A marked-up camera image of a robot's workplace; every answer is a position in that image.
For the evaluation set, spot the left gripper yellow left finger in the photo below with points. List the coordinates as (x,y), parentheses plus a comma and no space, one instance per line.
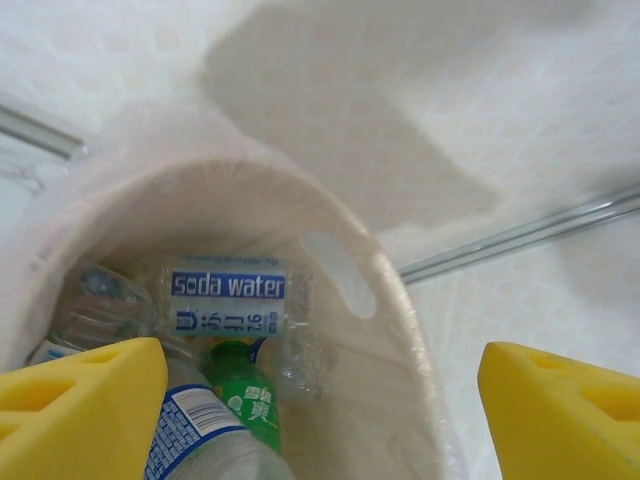
(75,415)

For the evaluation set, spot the soda water bottle blue cap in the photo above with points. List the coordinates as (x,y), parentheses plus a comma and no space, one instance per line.
(225,310)

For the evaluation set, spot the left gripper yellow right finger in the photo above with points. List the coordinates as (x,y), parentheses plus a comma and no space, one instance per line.
(565,420)

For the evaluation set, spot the clear bottle white cap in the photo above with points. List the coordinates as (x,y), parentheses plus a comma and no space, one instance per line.
(110,295)

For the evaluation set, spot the aluminium frame post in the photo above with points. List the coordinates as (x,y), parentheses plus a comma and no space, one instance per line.
(500,237)

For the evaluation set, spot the blue label clear bottle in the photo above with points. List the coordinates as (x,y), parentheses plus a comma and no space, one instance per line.
(200,420)

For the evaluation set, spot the green bottle yellow cap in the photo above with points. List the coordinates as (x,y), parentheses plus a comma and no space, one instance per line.
(250,400)

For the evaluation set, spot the aluminium frame rail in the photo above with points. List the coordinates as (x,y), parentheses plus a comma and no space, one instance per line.
(40,132)

